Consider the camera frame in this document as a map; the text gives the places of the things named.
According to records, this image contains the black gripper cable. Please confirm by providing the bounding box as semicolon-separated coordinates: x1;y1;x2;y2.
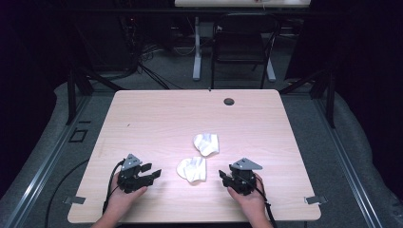
102;159;126;215
253;176;278;228

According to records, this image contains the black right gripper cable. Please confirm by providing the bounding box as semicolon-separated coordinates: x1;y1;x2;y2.
253;176;278;228

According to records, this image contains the grey metal table bracket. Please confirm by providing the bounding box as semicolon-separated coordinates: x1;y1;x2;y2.
303;195;329;205
62;196;86;205

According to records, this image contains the bundle of black floor cables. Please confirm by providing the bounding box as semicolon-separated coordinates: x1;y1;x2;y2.
126;18;186;90

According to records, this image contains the black folding chair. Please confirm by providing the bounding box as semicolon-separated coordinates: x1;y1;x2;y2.
209;12;282;90

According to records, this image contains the white desk with legs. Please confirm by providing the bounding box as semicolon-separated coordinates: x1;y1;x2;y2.
173;0;312;84

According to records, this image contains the white sock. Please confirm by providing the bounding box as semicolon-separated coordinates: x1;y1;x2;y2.
176;156;208;184
192;132;221;158

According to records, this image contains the person's left hand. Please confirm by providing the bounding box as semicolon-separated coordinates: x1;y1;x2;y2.
106;172;148;220

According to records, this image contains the black metal frame stand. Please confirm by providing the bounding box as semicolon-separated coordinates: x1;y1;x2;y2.
278;67;337;129
65;61;126;126

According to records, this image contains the dark cabinet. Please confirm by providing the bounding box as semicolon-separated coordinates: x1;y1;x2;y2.
75;12;136;73

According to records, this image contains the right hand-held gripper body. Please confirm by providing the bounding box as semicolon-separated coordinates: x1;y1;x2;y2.
227;157;264;196

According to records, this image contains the thin black floor cable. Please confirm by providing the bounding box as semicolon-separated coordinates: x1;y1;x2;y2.
44;158;90;228

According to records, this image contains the black square floor frame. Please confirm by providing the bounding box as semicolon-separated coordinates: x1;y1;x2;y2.
67;127;89;143

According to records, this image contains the person's right hand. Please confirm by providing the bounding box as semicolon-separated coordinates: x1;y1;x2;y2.
226;173;268;221

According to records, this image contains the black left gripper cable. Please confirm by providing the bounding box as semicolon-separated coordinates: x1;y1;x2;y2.
102;159;126;215

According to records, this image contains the aluminium floor rail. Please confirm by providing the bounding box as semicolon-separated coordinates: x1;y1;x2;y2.
312;94;385;228
0;94;93;228

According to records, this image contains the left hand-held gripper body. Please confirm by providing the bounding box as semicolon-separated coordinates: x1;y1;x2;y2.
117;153;152;195

